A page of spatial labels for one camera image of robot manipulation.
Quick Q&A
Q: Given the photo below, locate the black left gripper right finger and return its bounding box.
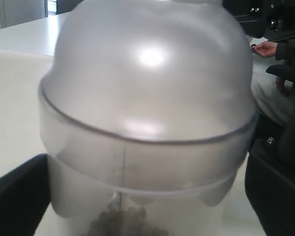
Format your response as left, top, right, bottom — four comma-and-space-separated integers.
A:
245, 140, 295, 236

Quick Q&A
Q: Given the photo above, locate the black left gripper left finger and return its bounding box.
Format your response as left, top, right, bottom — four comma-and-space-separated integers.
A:
0, 154, 51, 236

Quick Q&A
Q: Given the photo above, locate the clear plastic shaker bottle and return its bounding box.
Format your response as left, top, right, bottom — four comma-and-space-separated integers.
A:
38, 0, 258, 236

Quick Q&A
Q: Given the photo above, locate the person's dark sleeved forearm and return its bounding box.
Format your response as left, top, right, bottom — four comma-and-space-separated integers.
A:
275, 39, 295, 66

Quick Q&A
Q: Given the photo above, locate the person's bare hand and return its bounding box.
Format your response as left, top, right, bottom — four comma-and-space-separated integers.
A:
251, 41, 278, 58

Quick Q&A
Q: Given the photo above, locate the black office chair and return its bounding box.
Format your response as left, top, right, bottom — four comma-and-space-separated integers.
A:
266, 64, 295, 89

